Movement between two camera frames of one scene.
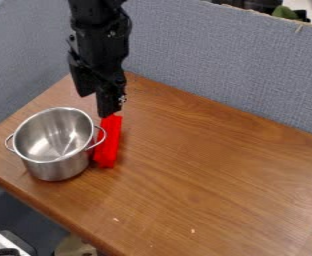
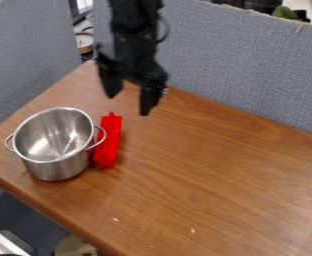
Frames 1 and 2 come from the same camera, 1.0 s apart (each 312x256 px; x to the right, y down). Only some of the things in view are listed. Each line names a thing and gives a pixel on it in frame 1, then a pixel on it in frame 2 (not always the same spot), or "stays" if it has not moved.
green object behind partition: (283, 11) stays
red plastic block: (108, 150) stays
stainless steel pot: (54, 138) stays
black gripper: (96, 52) to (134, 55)
